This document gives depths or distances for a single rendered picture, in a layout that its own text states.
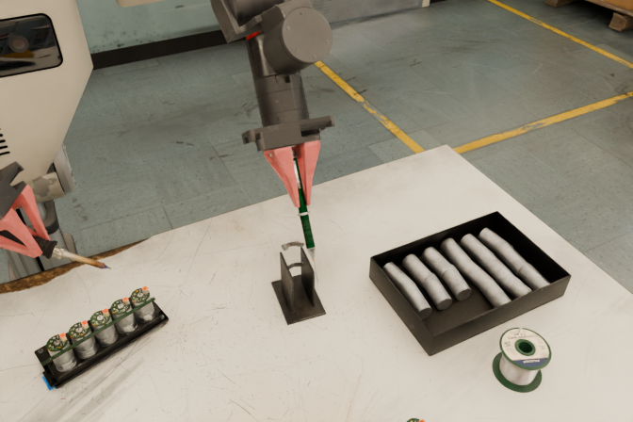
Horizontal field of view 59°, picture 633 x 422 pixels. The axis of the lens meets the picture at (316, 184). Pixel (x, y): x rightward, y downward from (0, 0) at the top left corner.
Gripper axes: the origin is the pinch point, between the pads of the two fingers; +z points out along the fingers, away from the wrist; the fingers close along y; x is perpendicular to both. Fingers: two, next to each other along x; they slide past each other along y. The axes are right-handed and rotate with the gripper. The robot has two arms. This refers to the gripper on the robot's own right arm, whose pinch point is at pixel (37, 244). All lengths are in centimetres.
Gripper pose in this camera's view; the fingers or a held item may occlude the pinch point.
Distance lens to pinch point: 79.3
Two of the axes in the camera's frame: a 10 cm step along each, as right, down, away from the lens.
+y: 0.3, -6.1, 7.9
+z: 5.0, 7.0, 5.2
